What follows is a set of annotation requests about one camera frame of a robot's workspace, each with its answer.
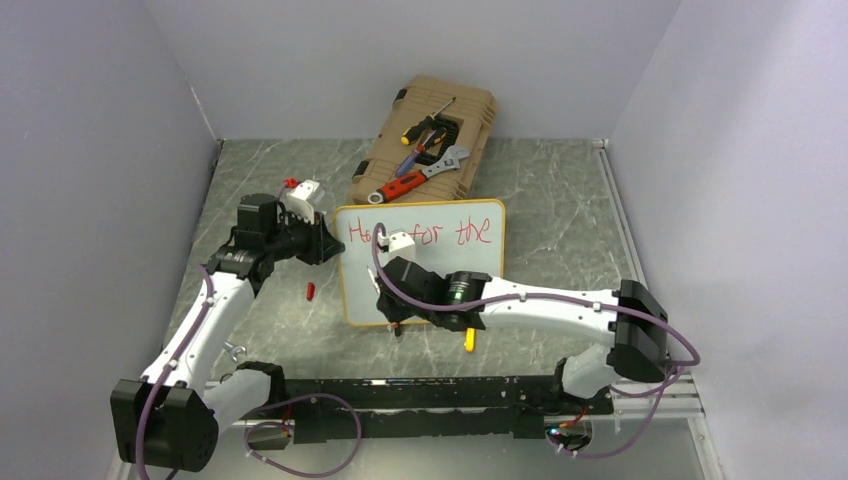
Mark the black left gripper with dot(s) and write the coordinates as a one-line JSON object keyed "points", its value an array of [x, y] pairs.
{"points": [[322, 246]]}

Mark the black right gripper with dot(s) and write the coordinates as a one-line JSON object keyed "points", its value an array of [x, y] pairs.
{"points": [[393, 314]]}

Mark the yellow framed whiteboard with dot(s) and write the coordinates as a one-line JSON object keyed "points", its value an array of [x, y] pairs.
{"points": [[449, 236]]}

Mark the white red whiteboard marker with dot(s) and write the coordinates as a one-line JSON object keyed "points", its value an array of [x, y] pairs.
{"points": [[376, 287]]}

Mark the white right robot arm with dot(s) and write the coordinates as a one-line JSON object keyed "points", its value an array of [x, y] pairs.
{"points": [[626, 327]]}

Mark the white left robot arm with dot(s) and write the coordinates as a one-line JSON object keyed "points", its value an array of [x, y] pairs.
{"points": [[167, 417]]}

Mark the yellow black screwdriver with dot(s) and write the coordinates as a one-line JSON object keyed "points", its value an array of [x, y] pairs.
{"points": [[414, 132]]}

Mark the small silver wrench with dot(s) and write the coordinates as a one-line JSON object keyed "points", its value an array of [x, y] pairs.
{"points": [[236, 353]]}

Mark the tan plastic tool case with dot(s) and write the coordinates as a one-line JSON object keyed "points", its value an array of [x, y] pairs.
{"points": [[468, 122]]}

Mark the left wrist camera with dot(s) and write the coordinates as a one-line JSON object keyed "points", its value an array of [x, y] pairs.
{"points": [[302, 197]]}

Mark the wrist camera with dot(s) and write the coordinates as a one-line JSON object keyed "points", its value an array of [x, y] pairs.
{"points": [[302, 197], [397, 244]]}

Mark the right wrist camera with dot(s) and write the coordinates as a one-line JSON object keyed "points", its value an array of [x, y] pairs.
{"points": [[397, 244]]}

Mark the blue handled screwdriver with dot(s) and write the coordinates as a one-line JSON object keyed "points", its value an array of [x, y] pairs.
{"points": [[433, 138]]}

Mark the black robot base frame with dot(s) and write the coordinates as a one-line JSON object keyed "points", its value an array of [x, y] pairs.
{"points": [[522, 406]]}

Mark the red handled adjustable wrench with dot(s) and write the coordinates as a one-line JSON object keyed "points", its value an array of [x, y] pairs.
{"points": [[449, 162]]}

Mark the aluminium rail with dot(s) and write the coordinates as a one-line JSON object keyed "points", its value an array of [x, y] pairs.
{"points": [[679, 399]]}

